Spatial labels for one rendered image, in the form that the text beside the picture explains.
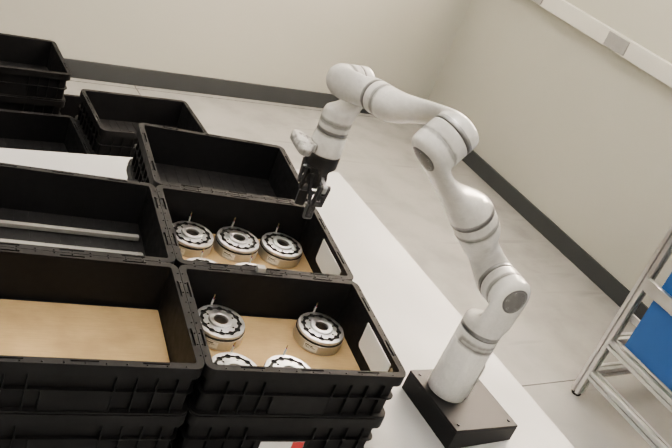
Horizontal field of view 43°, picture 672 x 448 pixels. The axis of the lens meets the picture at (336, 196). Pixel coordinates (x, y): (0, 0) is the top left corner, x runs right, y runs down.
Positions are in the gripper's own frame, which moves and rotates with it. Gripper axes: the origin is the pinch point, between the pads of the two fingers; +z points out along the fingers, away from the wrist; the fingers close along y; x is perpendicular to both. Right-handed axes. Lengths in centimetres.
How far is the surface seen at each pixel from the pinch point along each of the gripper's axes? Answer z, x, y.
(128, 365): 7, 44, -49
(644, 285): 41, -171, 48
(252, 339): 16.6, 14.4, -28.0
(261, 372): 7, 21, -49
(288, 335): 16.5, 5.9, -26.0
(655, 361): 62, -176, 30
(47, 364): 7, 56, -49
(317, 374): 6.9, 10.0, -48.4
